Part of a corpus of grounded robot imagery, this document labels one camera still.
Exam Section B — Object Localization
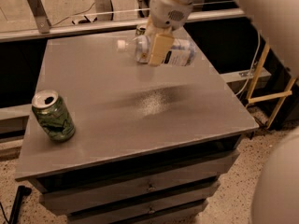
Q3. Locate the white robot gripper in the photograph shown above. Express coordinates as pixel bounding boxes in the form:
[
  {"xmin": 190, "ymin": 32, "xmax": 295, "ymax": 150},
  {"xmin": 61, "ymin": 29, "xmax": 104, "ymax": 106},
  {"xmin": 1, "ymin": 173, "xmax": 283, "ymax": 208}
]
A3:
[{"xmin": 145, "ymin": 0, "xmax": 203, "ymax": 66}]

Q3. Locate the green soda can near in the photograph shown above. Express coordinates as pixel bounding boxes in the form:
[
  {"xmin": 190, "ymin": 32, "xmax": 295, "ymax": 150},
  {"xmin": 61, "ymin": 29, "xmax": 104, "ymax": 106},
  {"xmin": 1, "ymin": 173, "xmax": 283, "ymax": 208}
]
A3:
[{"xmin": 32, "ymin": 90, "xmax": 76, "ymax": 142}]

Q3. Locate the grey drawer cabinet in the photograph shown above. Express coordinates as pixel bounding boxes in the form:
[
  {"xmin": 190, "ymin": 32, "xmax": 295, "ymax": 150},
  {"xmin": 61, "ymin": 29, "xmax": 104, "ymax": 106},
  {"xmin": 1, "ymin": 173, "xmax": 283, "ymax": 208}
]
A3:
[{"xmin": 16, "ymin": 33, "xmax": 256, "ymax": 224}]

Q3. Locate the clear plastic tea bottle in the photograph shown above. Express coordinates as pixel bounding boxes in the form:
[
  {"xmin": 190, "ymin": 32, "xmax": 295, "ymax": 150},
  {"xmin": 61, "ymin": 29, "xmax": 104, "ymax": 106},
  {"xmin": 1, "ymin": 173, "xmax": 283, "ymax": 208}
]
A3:
[{"xmin": 116, "ymin": 35, "xmax": 196, "ymax": 66}]

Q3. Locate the black stand foot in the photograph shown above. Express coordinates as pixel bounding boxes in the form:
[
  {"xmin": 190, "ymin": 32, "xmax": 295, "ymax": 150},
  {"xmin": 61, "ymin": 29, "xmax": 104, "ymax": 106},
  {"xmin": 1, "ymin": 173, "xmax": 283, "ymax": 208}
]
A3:
[{"xmin": 8, "ymin": 185, "xmax": 32, "ymax": 224}]

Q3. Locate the metal railing with brackets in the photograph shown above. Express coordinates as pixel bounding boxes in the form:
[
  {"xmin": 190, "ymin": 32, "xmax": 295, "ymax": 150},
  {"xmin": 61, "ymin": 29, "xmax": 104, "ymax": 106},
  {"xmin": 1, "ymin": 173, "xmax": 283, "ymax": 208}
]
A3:
[{"xmin": 0, "ymin": 8, "xmax": 245, "ymax": 43}]

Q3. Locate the white cable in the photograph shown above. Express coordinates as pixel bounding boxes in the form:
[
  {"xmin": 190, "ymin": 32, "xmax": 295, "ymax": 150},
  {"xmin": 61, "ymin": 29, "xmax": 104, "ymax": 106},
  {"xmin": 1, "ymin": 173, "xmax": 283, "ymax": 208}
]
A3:
[{"xmin": 235, "ymin": 28, "xmax": 262, "ymax": 97}]

